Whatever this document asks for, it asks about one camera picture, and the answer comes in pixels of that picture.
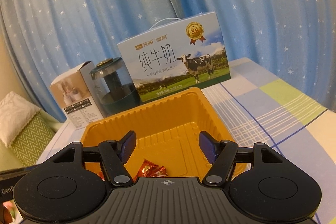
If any white and green cushion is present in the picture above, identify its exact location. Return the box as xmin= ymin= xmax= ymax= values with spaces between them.
xmin=1 ymin=92 xmax=56 ymax=166

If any orange plastic tray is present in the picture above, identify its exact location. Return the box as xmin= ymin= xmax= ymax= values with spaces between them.
xmin=81 ymin=88 xmax=233 ymax=178

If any dark red candy wrapper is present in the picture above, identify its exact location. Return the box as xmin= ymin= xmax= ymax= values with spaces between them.
xmin=134 ymin=159 xmax=168 ymax=180

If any pure milk carton box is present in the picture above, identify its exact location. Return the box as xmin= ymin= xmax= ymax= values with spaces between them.
xmin=117 ymin=11 xmax=231 ymax=103

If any blue star curtain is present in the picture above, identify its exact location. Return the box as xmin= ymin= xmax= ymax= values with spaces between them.
xmin=1 ymin=0 xmax=335 ymax=121

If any person's left hand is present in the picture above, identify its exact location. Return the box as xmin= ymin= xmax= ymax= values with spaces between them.
xmin=0 ymin=203 xmax=13 ymax=224

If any white humidifier product box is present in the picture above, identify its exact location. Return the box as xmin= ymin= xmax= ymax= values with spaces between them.
xmin=50 ymin=61 xmax=105 ymax=129

